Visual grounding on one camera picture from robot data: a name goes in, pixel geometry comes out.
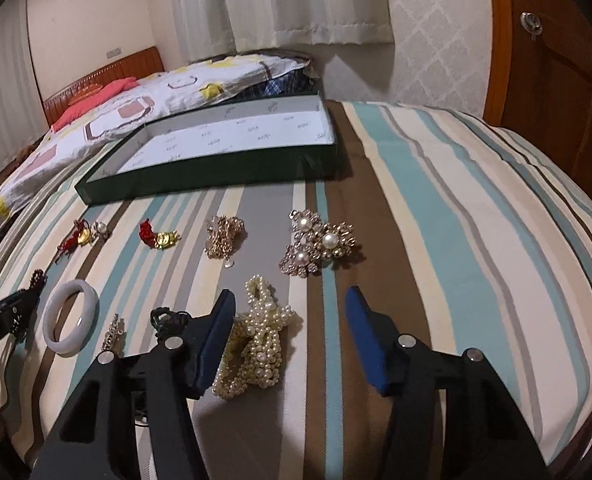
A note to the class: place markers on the white left curtain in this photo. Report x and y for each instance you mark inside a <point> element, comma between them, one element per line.
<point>22,118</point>

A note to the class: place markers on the silver door lock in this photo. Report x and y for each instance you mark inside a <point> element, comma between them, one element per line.
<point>531,24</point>

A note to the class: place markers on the wall power outlet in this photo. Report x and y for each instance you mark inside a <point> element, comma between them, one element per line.
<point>116,53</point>

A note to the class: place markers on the red pillow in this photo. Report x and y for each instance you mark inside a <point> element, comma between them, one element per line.
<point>91,99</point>

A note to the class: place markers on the plaid blue bed sheet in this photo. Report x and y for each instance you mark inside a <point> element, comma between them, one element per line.
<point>294,83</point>

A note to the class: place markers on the dark green jewelry box tray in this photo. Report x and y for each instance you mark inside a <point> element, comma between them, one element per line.
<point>283,139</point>

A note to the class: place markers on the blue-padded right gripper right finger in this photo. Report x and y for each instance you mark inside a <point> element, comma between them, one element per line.
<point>376,339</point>

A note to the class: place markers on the black cord stone pendant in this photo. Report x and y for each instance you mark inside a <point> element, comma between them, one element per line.
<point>167,323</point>

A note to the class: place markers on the red gold charm pendant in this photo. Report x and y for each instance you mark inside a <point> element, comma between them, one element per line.
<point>157,240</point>

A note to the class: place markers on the red tassel pearl charm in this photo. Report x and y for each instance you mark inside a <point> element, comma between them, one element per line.
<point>83,233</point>

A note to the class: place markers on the wooden door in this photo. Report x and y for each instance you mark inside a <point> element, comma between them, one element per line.
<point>542,89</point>

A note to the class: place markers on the striped bed cover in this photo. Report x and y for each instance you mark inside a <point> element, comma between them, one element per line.
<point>467,236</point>

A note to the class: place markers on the white patterned quilt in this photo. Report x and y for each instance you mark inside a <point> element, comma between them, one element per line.
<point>157,96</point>

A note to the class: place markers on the small silver crystal clip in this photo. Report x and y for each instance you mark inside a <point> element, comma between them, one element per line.
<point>114,334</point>

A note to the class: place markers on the wooden headboard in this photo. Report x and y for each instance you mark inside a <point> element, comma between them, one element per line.
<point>139,65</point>

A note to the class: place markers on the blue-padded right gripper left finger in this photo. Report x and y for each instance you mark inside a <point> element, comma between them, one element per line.
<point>206,338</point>

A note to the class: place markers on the gold pearl flower brooch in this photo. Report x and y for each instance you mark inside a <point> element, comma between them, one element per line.
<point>315,243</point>

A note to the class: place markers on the white window curtain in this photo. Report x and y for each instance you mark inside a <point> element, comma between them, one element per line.
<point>207,28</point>

